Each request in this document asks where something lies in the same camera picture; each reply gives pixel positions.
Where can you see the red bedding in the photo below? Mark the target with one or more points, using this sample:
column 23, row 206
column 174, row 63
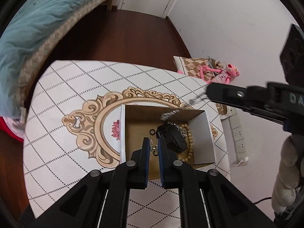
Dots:
column 13, row 128

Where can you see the white power strip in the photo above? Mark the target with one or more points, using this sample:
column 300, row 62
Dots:
column 238, row 138

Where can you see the checkered bed mattress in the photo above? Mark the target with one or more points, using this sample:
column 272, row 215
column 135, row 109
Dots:
column 51, row 36

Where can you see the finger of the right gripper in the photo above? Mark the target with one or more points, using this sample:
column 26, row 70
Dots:
column 256, row 100

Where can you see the white cardboard box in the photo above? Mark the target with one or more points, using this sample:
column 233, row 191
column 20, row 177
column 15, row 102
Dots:
column 186, row 132

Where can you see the blue duvet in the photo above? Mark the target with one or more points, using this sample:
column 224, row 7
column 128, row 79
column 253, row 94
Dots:
column 35, row 21

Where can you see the patterned white tablecloth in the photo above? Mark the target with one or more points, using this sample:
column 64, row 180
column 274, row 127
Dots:
column 73, row 121

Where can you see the pink panther plush toy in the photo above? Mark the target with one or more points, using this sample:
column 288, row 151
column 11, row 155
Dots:
column 224, row 76

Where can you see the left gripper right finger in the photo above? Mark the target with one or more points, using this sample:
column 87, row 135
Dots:
column 163, row 160

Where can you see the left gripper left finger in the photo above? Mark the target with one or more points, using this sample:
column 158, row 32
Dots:
column 144, row 162

